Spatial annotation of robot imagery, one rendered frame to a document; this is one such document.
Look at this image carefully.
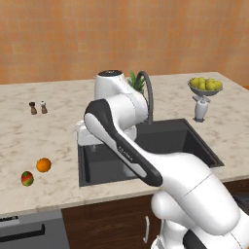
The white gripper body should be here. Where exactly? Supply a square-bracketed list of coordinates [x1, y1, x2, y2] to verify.
[76, 120, 138, 148]

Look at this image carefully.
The orange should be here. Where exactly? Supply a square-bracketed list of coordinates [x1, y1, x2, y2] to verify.
[35, 157, 53, 173]

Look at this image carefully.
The red green mango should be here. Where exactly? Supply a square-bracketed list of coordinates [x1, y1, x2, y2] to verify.
[20, 170, 35, 187]

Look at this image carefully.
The dark curved faucet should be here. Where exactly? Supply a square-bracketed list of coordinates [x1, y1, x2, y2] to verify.
[135, 70, 155, 125]

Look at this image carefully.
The dark sink basin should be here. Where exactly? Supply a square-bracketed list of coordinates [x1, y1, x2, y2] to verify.
[77, 118, 226, 188]

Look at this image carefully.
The white-topped salt shaker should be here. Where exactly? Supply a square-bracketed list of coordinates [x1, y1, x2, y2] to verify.
[39, 100, 49, 115]

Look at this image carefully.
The brown pepper shaker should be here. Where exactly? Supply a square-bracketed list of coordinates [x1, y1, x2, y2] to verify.
[28, 101, 38, 116]

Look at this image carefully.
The green potted plant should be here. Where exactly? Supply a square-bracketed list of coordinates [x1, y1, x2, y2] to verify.
[127, 70, 147, 94]

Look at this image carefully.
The dark wood cupboard door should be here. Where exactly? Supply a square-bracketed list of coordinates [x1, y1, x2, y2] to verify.
[223, 179, 249, 215]
[60, 194, 163, 249]

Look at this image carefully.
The grey dishwasher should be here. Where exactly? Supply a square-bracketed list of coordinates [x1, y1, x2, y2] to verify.
[0, 208, 71, 249]

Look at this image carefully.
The silver cupboard handle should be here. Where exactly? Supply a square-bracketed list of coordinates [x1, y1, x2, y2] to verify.
[142, 215, 151, 244]

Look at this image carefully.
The grey pedestal fruit bowl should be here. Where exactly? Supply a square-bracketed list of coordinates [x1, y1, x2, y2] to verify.
[187, 81, 224, 124]

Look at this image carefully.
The black dishwasher handle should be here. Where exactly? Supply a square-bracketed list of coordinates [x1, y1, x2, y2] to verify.
[0, 223, 47, 243]

